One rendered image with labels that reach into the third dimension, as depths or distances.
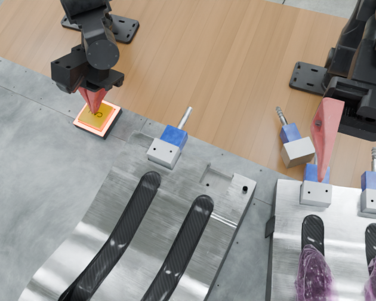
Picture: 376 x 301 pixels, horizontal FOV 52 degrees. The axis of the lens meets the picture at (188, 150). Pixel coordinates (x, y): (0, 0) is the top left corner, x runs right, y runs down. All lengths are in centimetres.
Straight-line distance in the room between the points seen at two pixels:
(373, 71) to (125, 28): 72
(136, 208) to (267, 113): 36
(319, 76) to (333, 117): 54
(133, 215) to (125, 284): 12
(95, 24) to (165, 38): 33
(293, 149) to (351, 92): 39
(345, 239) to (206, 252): 25
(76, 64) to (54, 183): 28
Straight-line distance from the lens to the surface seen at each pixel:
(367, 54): 44
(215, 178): 75
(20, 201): 90
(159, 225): 71
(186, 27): 103
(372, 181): 79
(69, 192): 86
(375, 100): 42
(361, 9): 52
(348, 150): 88
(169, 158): 71
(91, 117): 88
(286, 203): 75
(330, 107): 41
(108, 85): 79
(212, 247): 69
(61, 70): 74
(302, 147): 80
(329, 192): 74
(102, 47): 70
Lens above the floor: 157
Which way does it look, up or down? 66 degrees down
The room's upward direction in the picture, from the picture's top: 12 degrees counter-clockwise
